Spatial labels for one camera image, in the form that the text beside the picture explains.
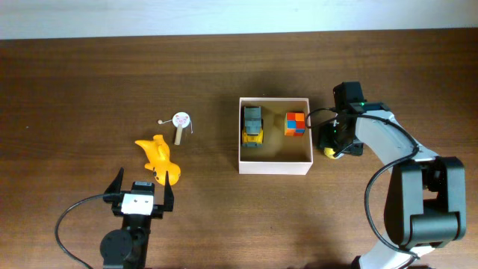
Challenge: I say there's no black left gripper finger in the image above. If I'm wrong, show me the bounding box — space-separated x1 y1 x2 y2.
162 172 174 212
105 167 124 194

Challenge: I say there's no yellow ball toy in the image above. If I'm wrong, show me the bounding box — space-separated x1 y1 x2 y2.
323 147 344 160

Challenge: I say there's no colourful puzzle cube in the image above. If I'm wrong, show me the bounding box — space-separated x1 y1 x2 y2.
284 112 305 137

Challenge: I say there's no orange rubber dolphin toy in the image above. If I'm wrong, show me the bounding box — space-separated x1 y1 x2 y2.
134 134 181 185

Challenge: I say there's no pink cardboard box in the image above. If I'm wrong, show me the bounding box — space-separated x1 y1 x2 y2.
238 97 314 175

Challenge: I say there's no pig face rattle drum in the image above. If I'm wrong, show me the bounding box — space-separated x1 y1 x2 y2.
157 112 193 146

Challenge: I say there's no yellow grey toy truck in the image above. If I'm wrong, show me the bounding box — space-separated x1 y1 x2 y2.
241 107 264 147

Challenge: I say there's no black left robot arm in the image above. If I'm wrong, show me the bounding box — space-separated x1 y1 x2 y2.
100 169 174 269

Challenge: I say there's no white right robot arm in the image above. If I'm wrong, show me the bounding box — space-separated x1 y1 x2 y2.
318 102 467 268

